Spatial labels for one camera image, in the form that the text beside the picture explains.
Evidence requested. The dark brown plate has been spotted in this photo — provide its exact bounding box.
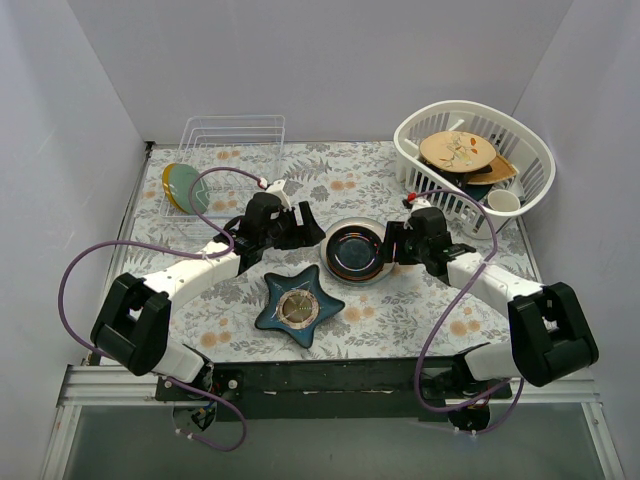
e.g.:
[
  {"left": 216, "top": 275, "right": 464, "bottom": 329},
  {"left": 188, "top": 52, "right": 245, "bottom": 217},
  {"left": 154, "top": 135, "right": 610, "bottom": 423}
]
[{"left": 325, "top": 225, "right": 385, "bottom": 283}]

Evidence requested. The blue floral green plate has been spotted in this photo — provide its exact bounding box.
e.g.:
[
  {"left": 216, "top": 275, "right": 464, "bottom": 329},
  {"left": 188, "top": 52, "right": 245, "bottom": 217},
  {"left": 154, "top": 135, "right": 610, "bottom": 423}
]
[{"left": 170, "top": 163, "right": 210, "bottom": 215}]

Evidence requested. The yellow patterned round plate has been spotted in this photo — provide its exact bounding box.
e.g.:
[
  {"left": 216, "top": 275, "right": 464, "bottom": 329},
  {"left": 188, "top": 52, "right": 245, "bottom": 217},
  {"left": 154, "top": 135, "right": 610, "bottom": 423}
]
[{"left": 161, "top": 163, "right": 186, "bottom": 213}]

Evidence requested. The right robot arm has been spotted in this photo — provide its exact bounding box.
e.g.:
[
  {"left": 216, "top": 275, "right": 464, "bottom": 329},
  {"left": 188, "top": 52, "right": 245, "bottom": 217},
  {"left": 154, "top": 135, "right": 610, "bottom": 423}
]
[{"left": 381, "top": 207, "right": 599, "bottom": 398}]

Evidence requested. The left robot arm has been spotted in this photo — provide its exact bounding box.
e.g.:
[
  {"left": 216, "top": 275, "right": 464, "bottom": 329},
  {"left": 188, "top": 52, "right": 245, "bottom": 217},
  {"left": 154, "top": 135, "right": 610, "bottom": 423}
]
[{"left": 90, "top": 192, "right": 325, "bottom": 400}]

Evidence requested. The dark teal dish in basket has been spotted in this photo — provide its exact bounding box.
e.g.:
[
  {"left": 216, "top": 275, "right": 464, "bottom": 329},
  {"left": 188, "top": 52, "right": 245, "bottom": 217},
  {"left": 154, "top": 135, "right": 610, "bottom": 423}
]
[{"left": 449, "top": 184, "right": 492, "bottom": 206}]

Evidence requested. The blue star-shaped plate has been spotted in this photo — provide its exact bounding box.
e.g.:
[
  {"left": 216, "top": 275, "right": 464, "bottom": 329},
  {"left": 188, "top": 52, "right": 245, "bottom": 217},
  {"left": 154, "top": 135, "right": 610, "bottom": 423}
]
[{"left": 254, "top": 265, "right": 345, "bottom": 349}]

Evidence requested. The floral table mat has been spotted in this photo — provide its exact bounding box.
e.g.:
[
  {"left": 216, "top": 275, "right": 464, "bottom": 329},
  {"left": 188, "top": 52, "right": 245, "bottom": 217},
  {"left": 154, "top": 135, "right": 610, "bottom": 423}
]
[{"left": 122, "top": 142, "right": 537, "bottom": 362}]

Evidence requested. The white cup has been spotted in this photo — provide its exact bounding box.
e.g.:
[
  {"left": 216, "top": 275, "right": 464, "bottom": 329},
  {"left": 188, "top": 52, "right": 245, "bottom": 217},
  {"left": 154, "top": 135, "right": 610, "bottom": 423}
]
[{"left": 486, "top": 189, "right": 521, "bottom": 212}]

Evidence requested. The beige floral round plate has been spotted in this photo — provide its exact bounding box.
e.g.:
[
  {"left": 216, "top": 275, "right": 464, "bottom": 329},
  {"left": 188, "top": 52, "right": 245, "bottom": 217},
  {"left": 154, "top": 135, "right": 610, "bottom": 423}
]
[{"left": 419, "top": 131, "right": 497, "bottom": 173}]

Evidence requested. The tan fan-shaped plate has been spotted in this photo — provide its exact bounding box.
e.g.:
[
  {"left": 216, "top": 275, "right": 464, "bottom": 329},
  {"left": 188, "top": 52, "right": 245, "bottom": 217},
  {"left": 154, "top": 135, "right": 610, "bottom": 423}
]
[{"left": 467, "top": 155, "right": 518, "bottom": 185}]

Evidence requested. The white plastic slatted basket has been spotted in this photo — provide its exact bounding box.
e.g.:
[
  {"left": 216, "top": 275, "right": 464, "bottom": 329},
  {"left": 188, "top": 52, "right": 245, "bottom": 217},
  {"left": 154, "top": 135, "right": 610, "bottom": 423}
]
[{"left": 393, "top": 100, "right": 556, "bottom": 239}]

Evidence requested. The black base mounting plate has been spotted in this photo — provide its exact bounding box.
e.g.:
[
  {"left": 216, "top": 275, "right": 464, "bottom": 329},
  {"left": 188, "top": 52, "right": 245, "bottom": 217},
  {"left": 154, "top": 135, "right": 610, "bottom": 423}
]
[{"left": 154, "top": 356, "right": 500, "bottom": 422}]

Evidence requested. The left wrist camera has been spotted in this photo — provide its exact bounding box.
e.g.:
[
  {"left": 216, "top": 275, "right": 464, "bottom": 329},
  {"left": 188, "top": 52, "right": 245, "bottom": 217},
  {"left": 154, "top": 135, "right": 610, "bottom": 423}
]
[{"left": 258, "top": 178, "right": 292, "bottom": 209}]

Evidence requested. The white wire dish rack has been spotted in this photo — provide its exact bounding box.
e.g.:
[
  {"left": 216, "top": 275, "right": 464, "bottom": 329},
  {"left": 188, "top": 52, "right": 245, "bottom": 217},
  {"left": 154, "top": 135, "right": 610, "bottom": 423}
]
[{"left": 168, "top": 115, "right": 285, "bottom": 225}]

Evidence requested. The aluminium frame rail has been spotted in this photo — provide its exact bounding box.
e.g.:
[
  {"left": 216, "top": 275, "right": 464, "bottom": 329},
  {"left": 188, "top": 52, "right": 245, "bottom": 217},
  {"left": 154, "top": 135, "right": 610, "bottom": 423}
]
[{"left": 56, "top": 365, "right": 624, "bottom": 479}]

